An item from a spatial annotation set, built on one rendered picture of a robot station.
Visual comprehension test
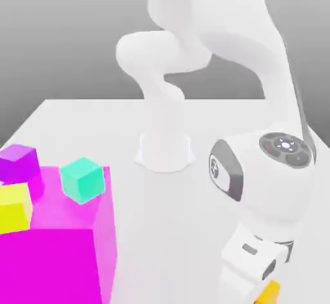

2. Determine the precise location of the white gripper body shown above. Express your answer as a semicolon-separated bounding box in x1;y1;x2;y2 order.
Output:
218;261;264;304

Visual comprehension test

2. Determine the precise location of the small orange cube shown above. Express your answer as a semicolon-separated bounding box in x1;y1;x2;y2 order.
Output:
253;280;282;304

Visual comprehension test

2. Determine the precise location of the small teal cube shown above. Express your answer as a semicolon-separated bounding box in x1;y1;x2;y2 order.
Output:
59;157;106;205

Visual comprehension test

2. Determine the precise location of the small yellow cube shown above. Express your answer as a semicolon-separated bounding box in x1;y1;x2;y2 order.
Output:
0;182;34;234

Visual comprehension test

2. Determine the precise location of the small purple cube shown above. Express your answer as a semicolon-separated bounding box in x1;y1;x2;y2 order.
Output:
0;143;45;204

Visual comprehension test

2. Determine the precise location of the large magenta box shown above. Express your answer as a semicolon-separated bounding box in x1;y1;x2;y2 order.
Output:
0;166;119;304

